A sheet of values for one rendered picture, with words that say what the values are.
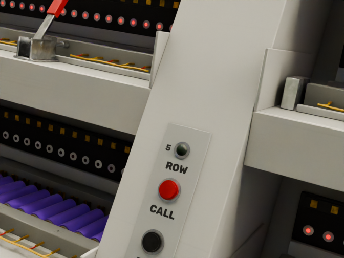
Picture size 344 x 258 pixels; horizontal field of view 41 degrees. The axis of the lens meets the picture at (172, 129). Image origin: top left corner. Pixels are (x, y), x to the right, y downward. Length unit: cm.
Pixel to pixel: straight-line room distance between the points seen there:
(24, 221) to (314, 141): 30
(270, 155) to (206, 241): 8
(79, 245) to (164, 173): 13
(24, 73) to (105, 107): 10
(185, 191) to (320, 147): 11
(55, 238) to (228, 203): 19
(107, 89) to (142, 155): 8
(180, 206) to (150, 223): 3
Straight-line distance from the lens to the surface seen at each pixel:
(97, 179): 60
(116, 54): 52
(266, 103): 39
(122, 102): 42
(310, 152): 36
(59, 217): 53
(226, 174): 36
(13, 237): 51
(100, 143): 59
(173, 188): 37
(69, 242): 47
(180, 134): 38
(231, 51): 39
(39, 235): 49
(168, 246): 37
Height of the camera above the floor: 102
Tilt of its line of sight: 8 degrees up
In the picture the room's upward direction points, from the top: 18 degrees clockwise
